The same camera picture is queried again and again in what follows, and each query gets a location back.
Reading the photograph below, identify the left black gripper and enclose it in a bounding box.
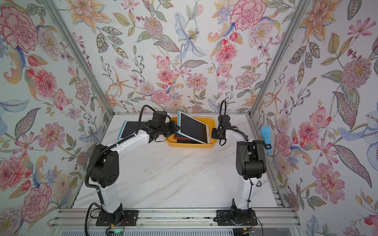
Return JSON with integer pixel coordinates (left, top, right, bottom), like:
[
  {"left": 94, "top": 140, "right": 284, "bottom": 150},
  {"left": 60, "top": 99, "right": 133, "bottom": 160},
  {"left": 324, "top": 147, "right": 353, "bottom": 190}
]
[{"left": 157, "top": 119, "right": 181, "bottom": 138}]

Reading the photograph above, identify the blue-edged writing tablet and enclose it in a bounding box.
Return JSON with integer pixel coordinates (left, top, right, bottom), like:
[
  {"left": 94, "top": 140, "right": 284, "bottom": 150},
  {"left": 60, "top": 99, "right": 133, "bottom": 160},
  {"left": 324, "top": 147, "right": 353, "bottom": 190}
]
[
  {"left": 177, "top": 111, "right": 210, "bottom": 144},
  {"left": 118, "top": 121, "right": 138, "bottom": 141}
]

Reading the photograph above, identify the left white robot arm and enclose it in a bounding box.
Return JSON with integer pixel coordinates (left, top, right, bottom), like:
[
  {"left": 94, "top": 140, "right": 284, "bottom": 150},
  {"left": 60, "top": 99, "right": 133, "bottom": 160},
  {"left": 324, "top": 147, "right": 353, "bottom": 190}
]
[{"left": 85, "top": 111, "right": 180, "bottom": 223}]

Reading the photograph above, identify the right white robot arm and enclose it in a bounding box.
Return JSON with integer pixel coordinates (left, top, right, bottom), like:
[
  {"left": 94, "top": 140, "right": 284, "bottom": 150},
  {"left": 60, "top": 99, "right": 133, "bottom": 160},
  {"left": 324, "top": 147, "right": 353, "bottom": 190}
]
[{"left": 212, "top": 115, "right": 266, "bottom": 221}]

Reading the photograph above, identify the yellow storage box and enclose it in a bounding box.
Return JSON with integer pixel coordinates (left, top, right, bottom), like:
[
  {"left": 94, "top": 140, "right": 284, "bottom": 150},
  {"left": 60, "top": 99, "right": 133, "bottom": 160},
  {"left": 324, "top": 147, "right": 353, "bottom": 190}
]
[{"left": 166, "top": 117, "right": 217, "bottom": 148}]

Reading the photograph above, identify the blue microphone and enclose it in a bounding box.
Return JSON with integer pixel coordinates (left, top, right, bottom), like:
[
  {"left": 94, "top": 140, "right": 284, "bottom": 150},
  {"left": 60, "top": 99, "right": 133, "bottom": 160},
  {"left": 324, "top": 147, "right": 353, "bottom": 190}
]
[{"left": 260, "top": 126, "right": 273, "bottom": 155}]

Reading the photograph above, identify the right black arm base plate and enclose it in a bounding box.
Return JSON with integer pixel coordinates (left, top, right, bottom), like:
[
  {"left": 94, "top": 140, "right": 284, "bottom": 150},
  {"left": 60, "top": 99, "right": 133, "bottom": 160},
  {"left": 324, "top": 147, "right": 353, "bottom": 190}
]
[{"left": 213, "top": 208, "right": 258, "bottom": 227}]

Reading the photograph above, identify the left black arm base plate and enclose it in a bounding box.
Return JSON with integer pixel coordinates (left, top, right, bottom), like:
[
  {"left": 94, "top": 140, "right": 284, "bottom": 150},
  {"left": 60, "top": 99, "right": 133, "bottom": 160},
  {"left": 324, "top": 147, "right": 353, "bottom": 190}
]
[{"left": 95, "top": 210, "right": 139, "bottom": 227}]

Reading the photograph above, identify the left black corrugated cable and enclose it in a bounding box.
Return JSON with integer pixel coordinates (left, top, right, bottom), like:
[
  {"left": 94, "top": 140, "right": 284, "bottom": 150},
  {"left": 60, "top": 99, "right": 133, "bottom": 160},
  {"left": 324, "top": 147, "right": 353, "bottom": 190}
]
[{"left": 84, "top": 201, "right": 104, "bottom": 236}]

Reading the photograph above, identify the aluminium front rail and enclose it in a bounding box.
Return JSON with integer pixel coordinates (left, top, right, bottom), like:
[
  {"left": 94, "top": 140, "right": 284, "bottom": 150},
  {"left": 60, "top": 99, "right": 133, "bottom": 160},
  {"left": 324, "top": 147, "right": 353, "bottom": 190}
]
[{"left": 47, "top": 207, "right": 301, "bottom": 229}]

